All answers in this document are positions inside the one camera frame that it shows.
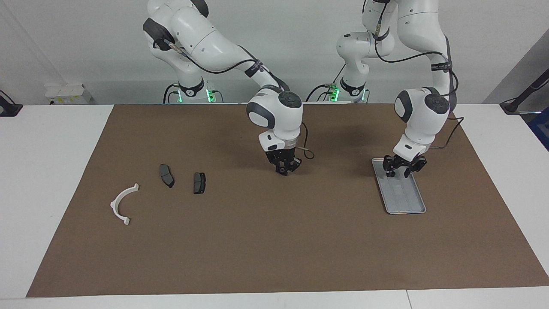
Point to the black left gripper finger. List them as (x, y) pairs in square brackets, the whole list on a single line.
[(415, 165), (388, 163)]

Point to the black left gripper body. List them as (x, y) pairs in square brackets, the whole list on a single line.
[(405, 159)]

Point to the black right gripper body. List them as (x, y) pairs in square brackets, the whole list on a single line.
[(282, 154)]

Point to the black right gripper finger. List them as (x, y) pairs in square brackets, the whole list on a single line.
[(294, 164), (273, 163)]

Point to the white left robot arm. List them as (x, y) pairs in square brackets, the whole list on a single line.
[(422, 124)]

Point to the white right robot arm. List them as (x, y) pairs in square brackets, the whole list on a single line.
[(279, 120)]

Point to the silver metal tray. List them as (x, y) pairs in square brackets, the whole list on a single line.
[(403, 195)]

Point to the rectangular dark brake pad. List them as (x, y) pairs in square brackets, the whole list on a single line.
[(199, 183)]

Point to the brown table mat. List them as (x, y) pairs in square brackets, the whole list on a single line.
[(274, 240)]

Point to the curved dark brake pad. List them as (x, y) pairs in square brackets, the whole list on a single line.
[(166, 175)]

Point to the black stand with pole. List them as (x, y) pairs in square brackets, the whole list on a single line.
[(512, 105)]

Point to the blue box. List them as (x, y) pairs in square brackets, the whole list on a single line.
[(542, 128)]

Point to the white power strip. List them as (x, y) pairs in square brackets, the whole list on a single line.
[(64, 92)]

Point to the white curved plastic bracket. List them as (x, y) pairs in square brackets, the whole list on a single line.
[(116, 206)]

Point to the black clamp mount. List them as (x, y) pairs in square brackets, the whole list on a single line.
[(8, 109)]

